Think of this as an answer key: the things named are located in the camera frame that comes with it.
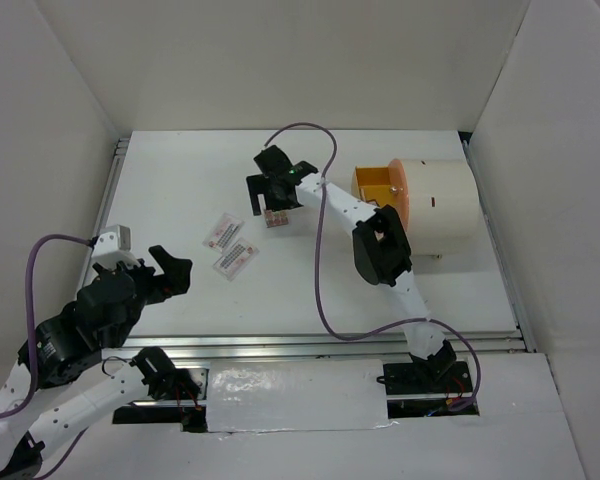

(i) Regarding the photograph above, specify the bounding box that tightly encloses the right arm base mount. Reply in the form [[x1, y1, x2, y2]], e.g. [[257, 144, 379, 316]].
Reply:
[[376, 359, 483, 419]]

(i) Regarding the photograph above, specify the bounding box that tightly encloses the upper false lash case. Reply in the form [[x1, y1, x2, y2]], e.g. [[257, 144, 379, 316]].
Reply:
[[202, 213, 244, 253]]

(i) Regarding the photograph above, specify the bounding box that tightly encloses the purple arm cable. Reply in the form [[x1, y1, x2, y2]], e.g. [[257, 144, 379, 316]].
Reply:
[[262, 121, 482, 414], [0, 233, 99, 480]]

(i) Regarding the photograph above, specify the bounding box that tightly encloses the lower false lash case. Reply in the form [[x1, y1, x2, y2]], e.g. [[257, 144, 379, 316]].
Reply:
[[213, 238, 259, 281]]

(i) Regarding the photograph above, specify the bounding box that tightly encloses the white taped cover panel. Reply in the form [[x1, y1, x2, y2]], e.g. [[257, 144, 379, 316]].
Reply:
[[206, 359, 390, 433]]

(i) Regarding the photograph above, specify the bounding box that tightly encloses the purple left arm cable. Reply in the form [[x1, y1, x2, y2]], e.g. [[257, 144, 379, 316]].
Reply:
[[0, 233, 99, 480]]

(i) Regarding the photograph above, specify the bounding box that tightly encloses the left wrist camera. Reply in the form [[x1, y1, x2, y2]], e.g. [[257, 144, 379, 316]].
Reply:
[[91, 225, 134, 269]]

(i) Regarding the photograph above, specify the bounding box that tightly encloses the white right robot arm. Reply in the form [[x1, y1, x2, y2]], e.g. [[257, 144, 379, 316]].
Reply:
[[246, 145, 457, 392]]

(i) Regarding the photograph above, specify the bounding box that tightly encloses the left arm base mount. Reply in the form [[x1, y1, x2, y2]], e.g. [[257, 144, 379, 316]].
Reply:
[[111, 367, 209, 433]]

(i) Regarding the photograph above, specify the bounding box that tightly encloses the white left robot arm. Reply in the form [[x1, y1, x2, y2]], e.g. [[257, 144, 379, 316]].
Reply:
[[0, 245, 199, 479]]

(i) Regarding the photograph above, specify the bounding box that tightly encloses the orange drawer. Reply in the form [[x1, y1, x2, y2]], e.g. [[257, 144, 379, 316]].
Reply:
[[388, 159, 409, 229]]

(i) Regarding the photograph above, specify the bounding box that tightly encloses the yellow drawer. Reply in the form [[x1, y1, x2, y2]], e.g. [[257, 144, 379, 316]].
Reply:
[[351, 166, 394, 207]]

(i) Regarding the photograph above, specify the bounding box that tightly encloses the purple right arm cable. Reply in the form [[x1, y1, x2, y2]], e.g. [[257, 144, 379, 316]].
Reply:
[[262, 121, 482, 414]]

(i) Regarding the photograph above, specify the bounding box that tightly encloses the cream cylindrical drawer organizer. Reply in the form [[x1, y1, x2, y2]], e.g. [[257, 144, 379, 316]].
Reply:
[[401, 159, 480, 256]]

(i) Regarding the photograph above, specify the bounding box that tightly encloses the false lash case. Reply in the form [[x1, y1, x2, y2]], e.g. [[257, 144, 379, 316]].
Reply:
[[213, 238, 259, 281], [202, 213, 244, 253]]

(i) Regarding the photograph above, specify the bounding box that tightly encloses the round-pan eyeshadow palette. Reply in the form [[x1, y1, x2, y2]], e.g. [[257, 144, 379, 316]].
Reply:
[[264, 210, 289, 228]]

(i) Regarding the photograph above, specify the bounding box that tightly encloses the aluminium rail frame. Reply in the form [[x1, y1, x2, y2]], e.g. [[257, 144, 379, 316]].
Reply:
[[95, 130, 530, 365]]

